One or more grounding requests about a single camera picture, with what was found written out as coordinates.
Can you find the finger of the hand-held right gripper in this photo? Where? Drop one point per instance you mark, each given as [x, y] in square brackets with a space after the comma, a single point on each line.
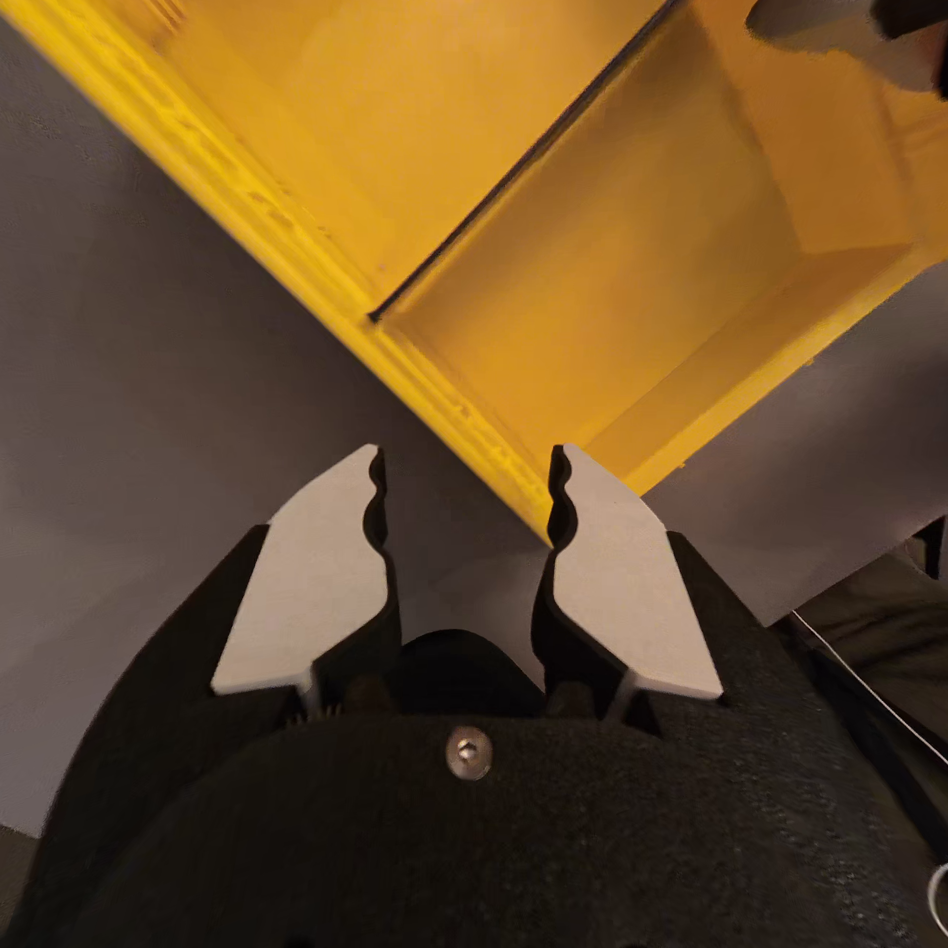
[815, 22]

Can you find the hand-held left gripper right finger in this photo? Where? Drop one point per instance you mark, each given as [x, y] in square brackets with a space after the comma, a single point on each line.
[629, 585]

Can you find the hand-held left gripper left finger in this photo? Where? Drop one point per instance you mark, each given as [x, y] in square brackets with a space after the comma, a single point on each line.
[311, 578]

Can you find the yellow plastic bin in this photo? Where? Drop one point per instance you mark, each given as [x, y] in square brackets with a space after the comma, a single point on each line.
[592, 222]

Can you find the person's olive pants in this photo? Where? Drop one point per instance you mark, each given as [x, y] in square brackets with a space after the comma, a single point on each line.
[889, 629]

